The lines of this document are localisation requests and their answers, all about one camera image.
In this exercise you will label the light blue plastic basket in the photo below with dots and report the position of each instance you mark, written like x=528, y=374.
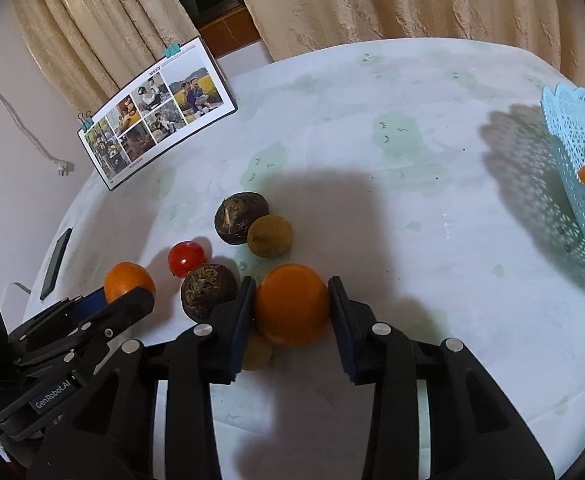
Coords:
x=572, y=125

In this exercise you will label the dark brown dried fruit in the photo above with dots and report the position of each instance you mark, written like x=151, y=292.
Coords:
x=237, y=217
x=205, y=290

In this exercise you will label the teal binder clip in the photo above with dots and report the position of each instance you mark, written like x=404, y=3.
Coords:
x=172, y=50
x=85, y=121

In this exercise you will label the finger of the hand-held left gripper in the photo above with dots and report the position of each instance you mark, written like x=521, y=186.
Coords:
x=122, y=312
x=92, y=305

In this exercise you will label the small orange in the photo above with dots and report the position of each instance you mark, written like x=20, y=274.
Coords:
x=125, y=280

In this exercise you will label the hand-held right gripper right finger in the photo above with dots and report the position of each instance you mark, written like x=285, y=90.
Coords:
x=340, y=320

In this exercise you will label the red cherry tomato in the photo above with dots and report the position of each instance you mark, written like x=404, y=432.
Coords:
x=186, y=258

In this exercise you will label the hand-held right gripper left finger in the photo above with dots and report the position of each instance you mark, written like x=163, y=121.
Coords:
x=242, y=320

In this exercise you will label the brown longan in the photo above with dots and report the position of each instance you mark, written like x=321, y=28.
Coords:
x=258, y=355
x=271, y=236

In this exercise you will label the black smartphone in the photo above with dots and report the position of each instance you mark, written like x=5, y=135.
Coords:
x=55, y=265

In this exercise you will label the photo collage board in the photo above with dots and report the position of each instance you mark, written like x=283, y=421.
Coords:
x=162, y=110

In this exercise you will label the large orange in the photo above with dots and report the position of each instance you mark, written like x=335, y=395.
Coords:
x=292, y=305

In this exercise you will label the beige textured curtain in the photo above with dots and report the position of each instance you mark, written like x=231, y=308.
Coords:
x=97, y=25
x=397, y=0

